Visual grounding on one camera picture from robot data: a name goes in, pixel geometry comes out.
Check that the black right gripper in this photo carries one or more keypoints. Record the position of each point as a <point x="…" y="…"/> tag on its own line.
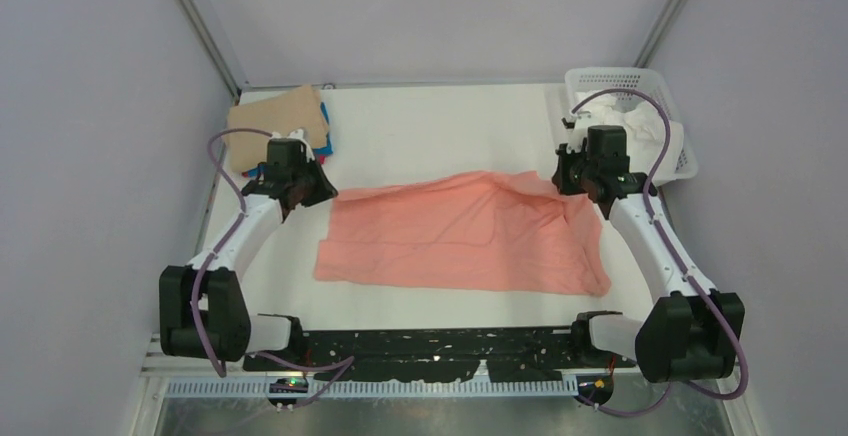
<point x="566" y="156"/>

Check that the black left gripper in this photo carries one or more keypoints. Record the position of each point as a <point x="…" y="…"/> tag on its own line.
<point x="324" y="190"/>

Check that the salmon pink t shirt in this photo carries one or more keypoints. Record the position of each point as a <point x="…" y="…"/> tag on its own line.
<point x="480" y="230"/>

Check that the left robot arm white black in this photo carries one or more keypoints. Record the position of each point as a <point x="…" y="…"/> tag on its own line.
<point x="202" y="310"/>

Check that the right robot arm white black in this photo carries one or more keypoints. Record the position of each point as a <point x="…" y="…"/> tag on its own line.
<point x="693" y="329"/>

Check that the white t shirt in basket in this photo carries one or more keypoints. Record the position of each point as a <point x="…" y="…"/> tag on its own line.
<point x="645" y="133"/>

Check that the white plastic laundry basket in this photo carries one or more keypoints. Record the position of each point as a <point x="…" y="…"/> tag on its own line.
<point x="582" y="85"/>

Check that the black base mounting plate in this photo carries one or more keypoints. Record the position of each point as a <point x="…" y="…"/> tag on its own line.
<point x="511" y="354"/>

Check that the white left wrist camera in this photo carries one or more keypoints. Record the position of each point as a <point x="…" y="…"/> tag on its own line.
<point x="298" y="134"/>

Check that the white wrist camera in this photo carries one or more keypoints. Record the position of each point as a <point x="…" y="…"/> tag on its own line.
<point x="573" y="122"/>
<point x="298" y="134"/>

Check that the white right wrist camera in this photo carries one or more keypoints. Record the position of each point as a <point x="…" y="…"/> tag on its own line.
<point x="573" y="122"/>

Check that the right aluminium corner post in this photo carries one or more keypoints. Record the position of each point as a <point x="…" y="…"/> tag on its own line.
<point x="660" y="29"/>

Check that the aluminium corner post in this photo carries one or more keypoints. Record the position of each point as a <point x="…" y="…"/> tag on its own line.
<point x="660" y="29"/>
<point x="207" y="27"/>

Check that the white slotted cable duct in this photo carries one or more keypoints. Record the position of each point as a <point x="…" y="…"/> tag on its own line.
<point x="300" y="388"/>

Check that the left aluminium corner post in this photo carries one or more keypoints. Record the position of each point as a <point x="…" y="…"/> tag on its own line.
<point x="207" y="27"/>

